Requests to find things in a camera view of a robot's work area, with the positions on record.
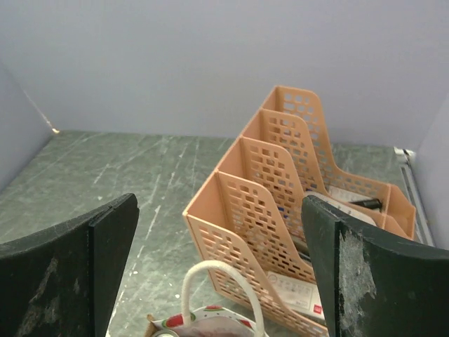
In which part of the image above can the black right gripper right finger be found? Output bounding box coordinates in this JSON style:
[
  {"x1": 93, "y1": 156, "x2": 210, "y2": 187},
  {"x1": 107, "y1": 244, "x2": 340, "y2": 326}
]
[{"x1": 302, "y1": 196, "x2": 448, "y2": 336}]

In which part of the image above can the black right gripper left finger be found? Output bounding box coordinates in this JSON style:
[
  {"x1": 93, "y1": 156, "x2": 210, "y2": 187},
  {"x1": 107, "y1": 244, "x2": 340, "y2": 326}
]
[{"x1": 1, "y1": 193, "x2": 140, "y2": 336}]

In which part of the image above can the watermelon print canvas bag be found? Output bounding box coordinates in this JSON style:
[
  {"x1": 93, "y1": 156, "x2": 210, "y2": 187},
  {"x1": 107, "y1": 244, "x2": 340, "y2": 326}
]
[{"x1": 145, "y1": 260, "x2": 267, "y2": 336}]

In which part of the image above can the white paper card box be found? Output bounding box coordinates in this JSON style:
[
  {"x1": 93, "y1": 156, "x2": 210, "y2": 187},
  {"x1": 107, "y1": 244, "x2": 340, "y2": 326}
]
[{"x1": 267, "y1": 272, "x2": 325, "y2": 322}]

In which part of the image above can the black marker pen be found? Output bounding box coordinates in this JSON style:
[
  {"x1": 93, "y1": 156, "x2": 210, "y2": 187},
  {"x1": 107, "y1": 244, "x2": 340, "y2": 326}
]
[{"x1": 350, "y1": 198, "x2": 382, "y2": 210}]

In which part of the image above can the white label packet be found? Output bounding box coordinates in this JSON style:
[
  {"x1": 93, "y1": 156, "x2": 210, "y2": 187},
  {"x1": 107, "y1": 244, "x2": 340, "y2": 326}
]
[{"x1": 301, "y1": 189, "x2": 384, "y2": 227}]

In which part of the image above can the peach plastic file organizer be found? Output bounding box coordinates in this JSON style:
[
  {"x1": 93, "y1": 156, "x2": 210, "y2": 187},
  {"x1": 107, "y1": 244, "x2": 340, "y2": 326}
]
[{"x1": 183, "y1": 86, "x2": 416, "y2": 336}]

